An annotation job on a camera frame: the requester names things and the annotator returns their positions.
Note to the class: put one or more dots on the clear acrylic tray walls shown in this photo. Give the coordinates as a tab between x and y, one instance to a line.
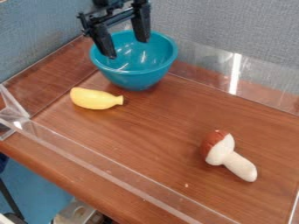
130	159

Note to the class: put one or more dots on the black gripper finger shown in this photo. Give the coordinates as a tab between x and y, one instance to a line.
103	40
142	20

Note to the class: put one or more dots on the blue plastic bowl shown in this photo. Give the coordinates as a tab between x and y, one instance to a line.
142	63

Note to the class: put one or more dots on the grey metal bracket under table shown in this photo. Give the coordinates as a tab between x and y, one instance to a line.
78	213

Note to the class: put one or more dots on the brown and white toy mushroom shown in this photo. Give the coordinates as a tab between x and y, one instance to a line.
218	151

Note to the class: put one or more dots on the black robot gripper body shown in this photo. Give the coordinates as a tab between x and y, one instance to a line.
110	13

